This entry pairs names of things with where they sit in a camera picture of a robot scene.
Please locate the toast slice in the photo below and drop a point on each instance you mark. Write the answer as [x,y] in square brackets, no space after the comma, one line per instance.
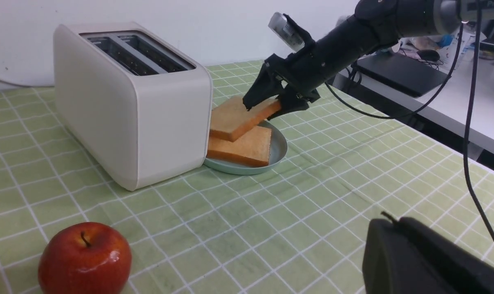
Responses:
[251,149]
[230,120]

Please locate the cream white toaster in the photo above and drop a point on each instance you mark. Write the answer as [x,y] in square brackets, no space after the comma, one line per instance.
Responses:
[137,104]

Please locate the red apple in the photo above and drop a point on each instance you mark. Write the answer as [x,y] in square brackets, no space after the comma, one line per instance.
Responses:
[86,258]

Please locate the light blue plate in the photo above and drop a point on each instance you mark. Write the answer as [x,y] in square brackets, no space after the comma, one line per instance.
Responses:
[278,150]

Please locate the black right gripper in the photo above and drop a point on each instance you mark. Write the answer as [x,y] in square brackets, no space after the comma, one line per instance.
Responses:
[295,79]

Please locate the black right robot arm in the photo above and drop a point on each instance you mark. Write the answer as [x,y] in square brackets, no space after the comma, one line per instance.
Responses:
[374,25]

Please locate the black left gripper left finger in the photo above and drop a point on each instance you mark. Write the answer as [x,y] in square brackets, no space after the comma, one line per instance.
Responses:
[392,264]

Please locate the green checkered tablecloth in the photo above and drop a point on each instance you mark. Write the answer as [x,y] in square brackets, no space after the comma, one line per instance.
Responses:
[299,228]

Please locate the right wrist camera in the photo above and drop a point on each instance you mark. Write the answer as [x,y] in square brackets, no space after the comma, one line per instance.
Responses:
[287,30]

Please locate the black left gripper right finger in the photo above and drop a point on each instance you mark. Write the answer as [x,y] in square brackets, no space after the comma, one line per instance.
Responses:
[464,272]

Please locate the black laptop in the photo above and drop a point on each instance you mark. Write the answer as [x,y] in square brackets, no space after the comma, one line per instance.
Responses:
[402,73]

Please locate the white side desk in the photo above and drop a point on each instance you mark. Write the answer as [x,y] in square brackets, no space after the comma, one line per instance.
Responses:
[449,109]

